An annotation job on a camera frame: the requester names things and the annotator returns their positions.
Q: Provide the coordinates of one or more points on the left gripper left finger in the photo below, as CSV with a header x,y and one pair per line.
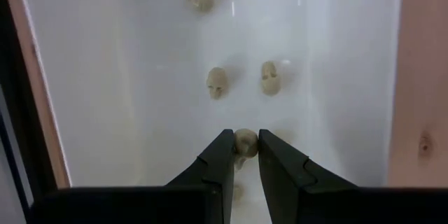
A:
x,y
218,168

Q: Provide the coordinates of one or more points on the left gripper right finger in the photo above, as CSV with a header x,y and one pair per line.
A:
x,y
280,171

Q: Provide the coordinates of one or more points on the white plastic bin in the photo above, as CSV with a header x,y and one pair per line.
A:
x,y
140,77

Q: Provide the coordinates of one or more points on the black aluminium table frame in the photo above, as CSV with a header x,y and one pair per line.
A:
x,y
17,112

